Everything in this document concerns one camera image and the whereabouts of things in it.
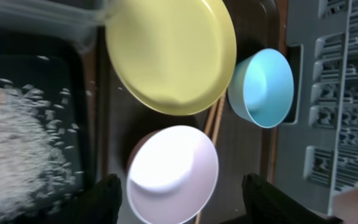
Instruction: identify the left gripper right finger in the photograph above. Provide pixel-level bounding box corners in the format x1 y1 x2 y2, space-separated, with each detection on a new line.
223 173 344 224

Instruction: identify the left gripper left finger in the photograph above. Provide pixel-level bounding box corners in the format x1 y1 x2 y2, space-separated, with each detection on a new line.
47 174 122 224

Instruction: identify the white bowl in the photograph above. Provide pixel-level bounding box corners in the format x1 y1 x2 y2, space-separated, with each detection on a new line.
126 125 219 224

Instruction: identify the pile of rice grains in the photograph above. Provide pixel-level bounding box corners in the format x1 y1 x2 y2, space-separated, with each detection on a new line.
0 55 85 224

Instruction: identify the light blue bowl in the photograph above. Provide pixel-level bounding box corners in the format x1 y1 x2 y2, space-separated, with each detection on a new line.
227 49 295 128

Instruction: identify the yellow plate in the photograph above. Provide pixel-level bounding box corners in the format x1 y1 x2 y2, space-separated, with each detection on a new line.
105 0 236 116

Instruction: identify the grey dishwasher rack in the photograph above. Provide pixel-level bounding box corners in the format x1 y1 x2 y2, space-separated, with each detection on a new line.
275 0 358 215

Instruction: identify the wooden chopstick left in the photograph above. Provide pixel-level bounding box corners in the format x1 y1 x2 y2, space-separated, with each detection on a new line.
194 103 218 224

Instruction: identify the wooden chopstick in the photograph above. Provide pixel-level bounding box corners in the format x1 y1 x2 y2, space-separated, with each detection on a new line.
194 103 218 224
211 95 226 145

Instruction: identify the wooden chopstick right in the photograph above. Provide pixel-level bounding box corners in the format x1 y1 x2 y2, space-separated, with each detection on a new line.
211 95 226 145

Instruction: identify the black plastic tray bin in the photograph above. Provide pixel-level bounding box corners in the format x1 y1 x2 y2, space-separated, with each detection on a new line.
0 26 98 224

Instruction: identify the clear plastic bin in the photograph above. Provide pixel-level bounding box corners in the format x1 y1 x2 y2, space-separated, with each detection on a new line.
0 0 114 52

